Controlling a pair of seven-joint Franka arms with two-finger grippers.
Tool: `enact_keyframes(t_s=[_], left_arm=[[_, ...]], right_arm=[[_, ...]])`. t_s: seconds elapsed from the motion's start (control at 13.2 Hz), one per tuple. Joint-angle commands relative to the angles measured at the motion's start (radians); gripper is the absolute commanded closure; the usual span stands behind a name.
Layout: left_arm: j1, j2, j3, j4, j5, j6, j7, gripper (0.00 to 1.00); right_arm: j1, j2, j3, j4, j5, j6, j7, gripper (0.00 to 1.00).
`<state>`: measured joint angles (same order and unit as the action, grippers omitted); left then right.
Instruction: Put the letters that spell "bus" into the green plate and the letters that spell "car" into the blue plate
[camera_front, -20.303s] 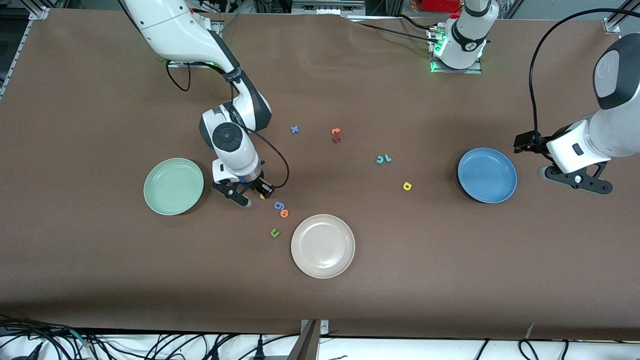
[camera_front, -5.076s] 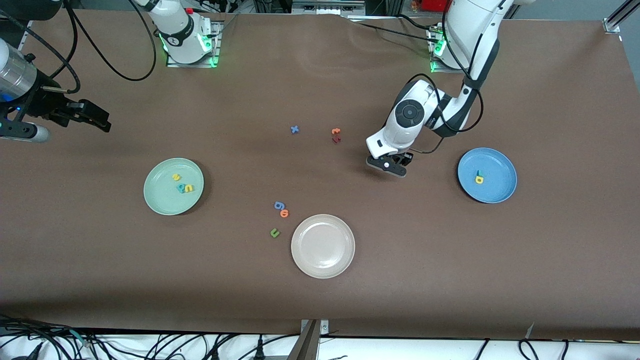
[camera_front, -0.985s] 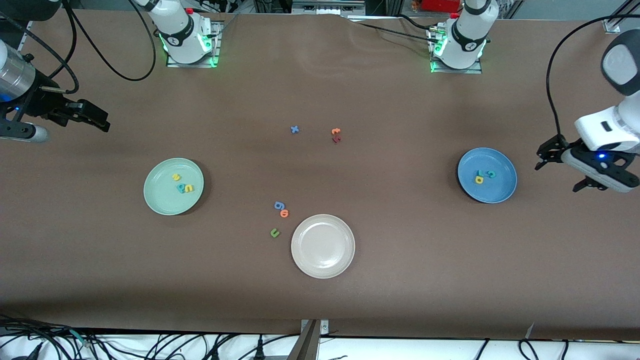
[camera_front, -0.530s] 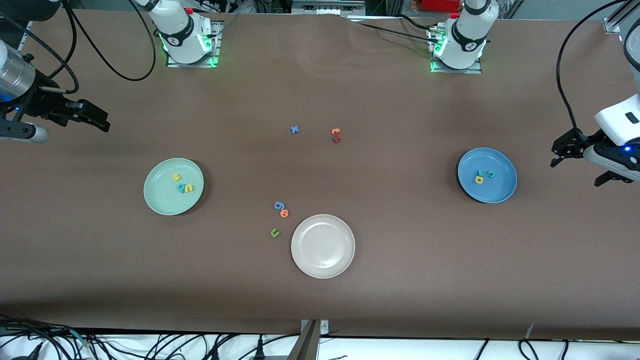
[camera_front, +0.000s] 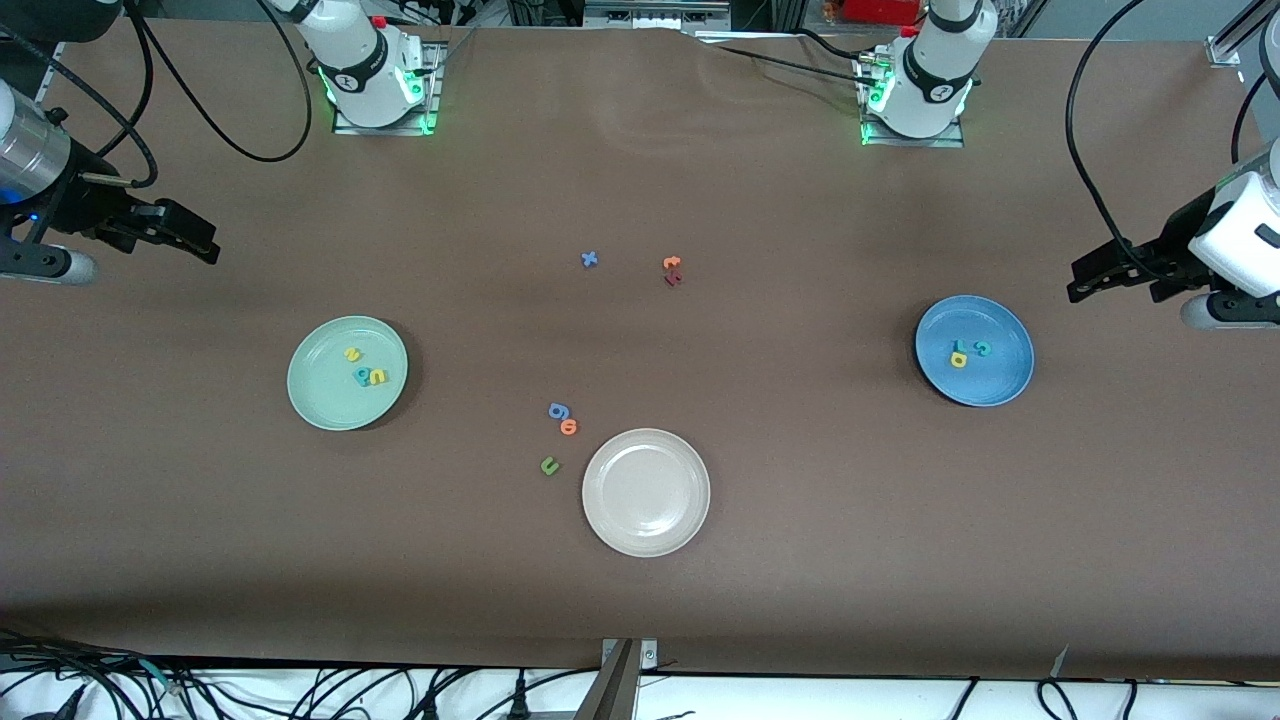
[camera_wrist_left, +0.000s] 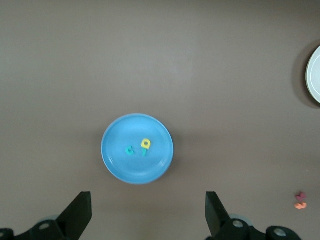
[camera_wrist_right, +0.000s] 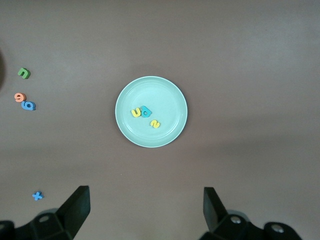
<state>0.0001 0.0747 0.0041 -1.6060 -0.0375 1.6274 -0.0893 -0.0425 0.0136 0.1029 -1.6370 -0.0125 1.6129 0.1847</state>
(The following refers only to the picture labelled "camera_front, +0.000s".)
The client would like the blue plate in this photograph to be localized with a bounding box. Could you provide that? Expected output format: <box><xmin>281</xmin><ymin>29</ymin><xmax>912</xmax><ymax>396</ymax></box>
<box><xmin>914</xmin><ymin>294</ymin><xmax>1036</xmax><ymax>408</ymax></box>

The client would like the light green plate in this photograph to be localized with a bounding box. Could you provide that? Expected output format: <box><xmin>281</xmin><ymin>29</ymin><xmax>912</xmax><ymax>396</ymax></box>
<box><xmin>286</xmin><ymin>315</ymin><xmax>410</xmax><ymax>432</ymax></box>

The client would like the red box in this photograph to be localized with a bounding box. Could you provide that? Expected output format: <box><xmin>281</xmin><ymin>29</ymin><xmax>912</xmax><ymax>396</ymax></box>
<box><xmin>843</xmin><ymin>0</ymin><xmax>926</xmax><ymax>26</ymax></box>

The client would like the brown table cover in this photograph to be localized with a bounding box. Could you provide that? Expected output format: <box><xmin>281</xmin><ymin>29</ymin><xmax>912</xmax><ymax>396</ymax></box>
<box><xmin>0</xmin><ymin>15</ymin><xmax>1280</xmax><ymax>683</ymax></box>

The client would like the beige plate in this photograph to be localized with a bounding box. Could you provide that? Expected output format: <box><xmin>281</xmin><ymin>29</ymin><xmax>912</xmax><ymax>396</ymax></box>
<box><xmin>581</xmin><ymin>427</ymin><xmax>712</xmax><ymax>558</ymax></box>

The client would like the grey power strip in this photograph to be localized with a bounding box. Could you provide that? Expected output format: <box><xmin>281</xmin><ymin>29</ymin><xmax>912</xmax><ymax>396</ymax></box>
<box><xmin>583</xmin><ymin>0</ymin><xmax>733</xmax><ymax>31</ymax></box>

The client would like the dark metal beam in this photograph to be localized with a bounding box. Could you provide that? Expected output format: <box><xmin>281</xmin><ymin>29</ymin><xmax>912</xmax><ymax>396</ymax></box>
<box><xmin>573</xmin><ymin>640</ymin><xmax>641</xmax><ymax>720</ymax></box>

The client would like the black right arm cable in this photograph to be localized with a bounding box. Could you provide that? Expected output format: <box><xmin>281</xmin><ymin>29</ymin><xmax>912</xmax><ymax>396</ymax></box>
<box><xmin>0</xmin><ymin>0</ymin><xmax>314</xmax><ymax>193</ymax></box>

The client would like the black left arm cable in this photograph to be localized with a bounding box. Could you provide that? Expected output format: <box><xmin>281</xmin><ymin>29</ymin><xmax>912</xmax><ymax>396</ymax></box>
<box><xmin>1064</xmin><ymin>0</ymin><xmax>1153</xmax><ymax>253</ymax></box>

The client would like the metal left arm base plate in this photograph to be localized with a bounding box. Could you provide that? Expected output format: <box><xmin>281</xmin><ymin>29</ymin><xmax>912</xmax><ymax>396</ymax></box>
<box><xmin>858</xmin><ymin>50</ymin><xmax>967</xmax><ymax>150</ymax></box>

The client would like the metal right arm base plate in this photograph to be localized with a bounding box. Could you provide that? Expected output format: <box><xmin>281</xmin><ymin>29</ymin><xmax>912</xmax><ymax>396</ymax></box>
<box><xmin>332</xmin><ymin>40</ymin><xmax>442</xmax><ymax>136</ymax></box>

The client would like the black cable to arm base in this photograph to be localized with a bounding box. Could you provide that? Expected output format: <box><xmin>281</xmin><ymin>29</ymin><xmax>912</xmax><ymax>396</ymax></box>
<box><xmin>695</xmin><ymin>28</ymin><xmax>883</xmax><ymax>87</ymax></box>

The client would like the grey metal clamp bracket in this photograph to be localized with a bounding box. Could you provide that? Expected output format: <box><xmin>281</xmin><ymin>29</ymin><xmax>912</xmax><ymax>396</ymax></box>
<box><xmin>601</xmin><ymin>638</ymin><xmax>660</xmax><ymax>672</ymax></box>

